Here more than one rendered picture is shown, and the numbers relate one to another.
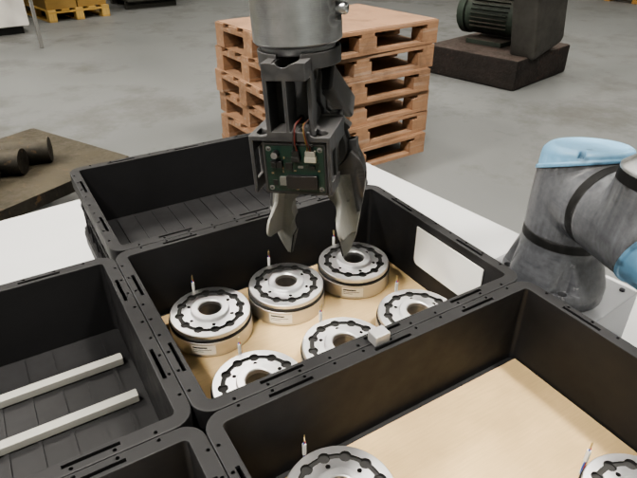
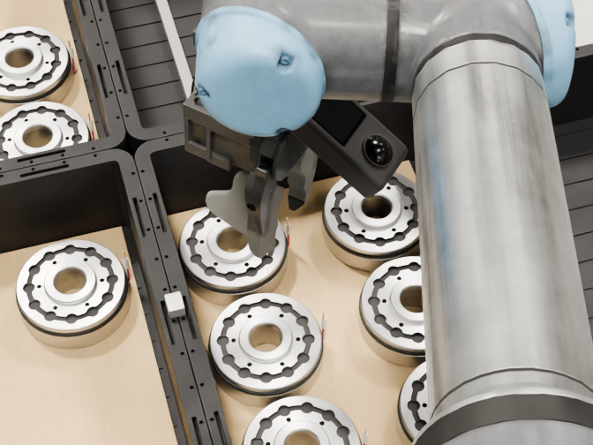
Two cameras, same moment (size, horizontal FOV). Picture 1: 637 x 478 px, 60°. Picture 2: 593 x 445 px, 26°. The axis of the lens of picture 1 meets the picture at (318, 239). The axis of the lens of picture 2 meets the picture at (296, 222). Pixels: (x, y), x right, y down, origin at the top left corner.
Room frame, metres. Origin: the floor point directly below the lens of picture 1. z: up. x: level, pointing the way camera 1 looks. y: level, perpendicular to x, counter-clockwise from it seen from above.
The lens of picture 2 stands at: (0.67, -0.60, 1.86)
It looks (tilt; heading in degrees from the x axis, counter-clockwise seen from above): 54 degrees down; 105
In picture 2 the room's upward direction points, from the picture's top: straight up
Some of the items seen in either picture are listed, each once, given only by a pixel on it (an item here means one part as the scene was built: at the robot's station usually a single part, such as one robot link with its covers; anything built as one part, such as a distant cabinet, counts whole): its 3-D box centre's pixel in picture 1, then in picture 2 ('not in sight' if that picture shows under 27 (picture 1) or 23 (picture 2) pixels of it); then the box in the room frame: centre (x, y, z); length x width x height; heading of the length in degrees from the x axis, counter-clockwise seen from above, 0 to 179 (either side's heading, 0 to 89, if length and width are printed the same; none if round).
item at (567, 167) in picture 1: (580, 187); not in sight; (0.69, -0.36, 0.96); 0.13 x 0.12 x 0.14; 13
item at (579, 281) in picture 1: (556, 255); not in sight; (0.70, -0.36, 0.85); 0.15 x 0.15 x 0.10
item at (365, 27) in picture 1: (323, 88); not in sight; (3.21, -0.03, 0.38); 1.07 x 0.74 x 0.76; 125
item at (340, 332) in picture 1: (344, 342); (266, 338); (0.49, -0.03, 0.86); 0.05 x 0.05 x 0.01
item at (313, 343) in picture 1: (344, 345); (266, 341); (0.49, -0.03, 0.86); 0.10 x 0.10 x 0.01
